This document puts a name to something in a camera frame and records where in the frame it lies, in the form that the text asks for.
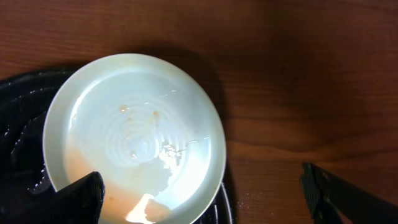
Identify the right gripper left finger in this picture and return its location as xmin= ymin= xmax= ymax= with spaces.
xmin=2 ymin=172 xmax=105 ymax=224

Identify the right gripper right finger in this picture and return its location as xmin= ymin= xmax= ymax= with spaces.
xmin=300 ymin=162 xmax=397 ymax=224

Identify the light blue plate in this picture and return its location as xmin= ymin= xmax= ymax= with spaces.
xmin=42 ymin=54 xmax=226 ymax=223

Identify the round black tray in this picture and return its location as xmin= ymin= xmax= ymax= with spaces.
xmin=1 ymin=69 xmax=234 ymax=223

